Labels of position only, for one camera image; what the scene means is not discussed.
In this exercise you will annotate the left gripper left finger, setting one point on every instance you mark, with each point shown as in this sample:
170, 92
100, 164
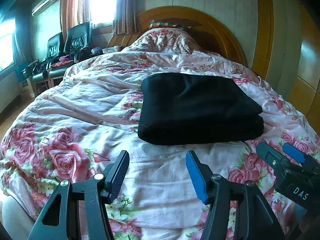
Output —
60, 219

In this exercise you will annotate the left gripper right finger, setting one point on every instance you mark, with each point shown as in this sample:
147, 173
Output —
254, 218

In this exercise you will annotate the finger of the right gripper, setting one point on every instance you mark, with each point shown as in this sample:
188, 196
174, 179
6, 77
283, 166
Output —
307, 162
273, 158

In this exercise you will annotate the pink floral bed quilt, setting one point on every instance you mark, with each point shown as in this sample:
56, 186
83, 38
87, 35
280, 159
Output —
74, 130

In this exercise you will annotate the pink curtain left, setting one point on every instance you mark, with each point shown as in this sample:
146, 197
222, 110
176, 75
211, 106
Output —
73, 13

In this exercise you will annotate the black leather armchair near bed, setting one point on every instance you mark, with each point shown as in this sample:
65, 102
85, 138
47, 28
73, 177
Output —
79, 44

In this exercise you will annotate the pink curtain right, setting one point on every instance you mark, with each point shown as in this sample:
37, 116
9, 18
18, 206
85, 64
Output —
125, 17

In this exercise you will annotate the black pants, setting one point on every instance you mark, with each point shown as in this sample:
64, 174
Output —
181, 109

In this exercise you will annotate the pink curtain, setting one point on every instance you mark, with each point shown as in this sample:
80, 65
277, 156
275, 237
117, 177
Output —
125, 17
73, 13

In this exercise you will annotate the white plastic box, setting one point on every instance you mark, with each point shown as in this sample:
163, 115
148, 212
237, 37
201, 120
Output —
112, 49

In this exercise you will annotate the white wall air conditioner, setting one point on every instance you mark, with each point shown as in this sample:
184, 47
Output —
43, 4

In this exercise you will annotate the cardboard box on floor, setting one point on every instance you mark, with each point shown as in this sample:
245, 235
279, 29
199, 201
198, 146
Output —
27, 90

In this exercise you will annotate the wooden bed headboard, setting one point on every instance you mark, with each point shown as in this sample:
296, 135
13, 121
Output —
209, 33

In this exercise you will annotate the red patterned cushion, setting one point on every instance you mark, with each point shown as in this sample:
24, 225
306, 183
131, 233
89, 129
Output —
61, 63

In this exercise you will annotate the colourful checkered pillow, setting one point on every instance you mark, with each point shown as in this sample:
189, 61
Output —
166, 24

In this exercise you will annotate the black leather armchair far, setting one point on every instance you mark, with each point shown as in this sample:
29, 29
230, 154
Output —
40, 74

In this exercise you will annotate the purple cloth on chair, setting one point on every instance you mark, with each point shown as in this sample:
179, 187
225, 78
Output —
64, 58

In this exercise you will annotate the wooden wardrobe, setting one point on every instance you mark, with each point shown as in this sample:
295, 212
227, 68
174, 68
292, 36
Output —
287, 54

